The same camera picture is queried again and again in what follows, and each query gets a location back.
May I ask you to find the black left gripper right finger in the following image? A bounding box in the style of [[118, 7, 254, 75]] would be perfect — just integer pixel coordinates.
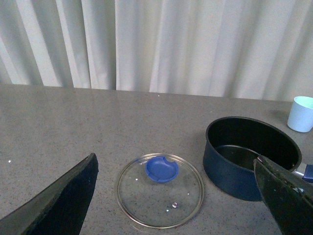
[[253, 155, 313, 235]]

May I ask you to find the white curtain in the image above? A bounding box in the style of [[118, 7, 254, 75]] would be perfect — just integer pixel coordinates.
[[0, 0, 313, 101]]

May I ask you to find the light blue cup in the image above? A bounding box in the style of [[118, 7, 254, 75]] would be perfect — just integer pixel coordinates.
[[287, 96, 313, 133]]

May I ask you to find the dark blue pot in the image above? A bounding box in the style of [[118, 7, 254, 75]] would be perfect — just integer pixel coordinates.
[[203, 117, 313, 201]]

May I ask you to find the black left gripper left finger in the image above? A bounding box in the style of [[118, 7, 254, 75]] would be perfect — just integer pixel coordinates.
[[0, 153, 98, 235]]

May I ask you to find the glass lid with blue knob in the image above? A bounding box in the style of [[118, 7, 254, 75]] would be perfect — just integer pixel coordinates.
[[116, 153, 205, 229]]

